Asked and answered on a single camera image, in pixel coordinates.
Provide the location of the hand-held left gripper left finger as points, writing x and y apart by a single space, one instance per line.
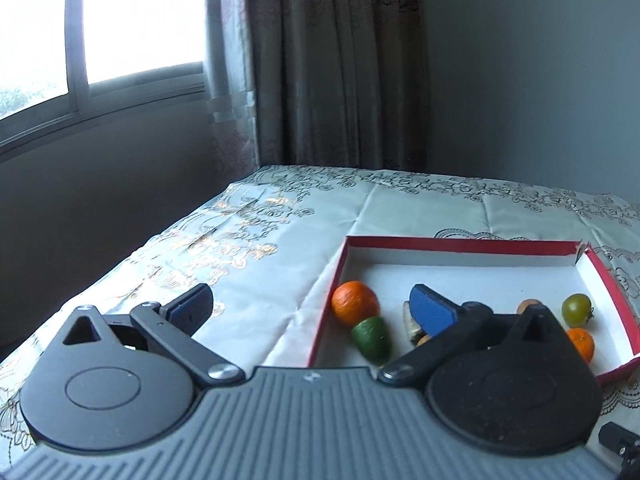
192 305

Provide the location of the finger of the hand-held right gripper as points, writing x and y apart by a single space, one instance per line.
617 440

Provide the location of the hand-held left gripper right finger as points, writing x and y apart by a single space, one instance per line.
430 310

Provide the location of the red cardboard box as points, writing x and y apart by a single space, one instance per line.
450 270

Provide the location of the green avocado-like fruit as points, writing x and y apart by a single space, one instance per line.
372 338

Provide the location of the large orange tangerine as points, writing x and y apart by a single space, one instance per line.
355 302

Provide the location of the small orange tangerine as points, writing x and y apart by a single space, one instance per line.
581 342

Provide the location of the green cherry tomato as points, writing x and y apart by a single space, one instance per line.
576 308

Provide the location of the floral gold-print tablecloth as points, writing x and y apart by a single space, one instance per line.
280 240

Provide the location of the sheer light curtain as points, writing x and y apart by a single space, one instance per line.
230 60

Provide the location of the window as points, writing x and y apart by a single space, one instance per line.
75 85

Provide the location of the dark brown curtain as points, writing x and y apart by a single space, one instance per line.
340 60

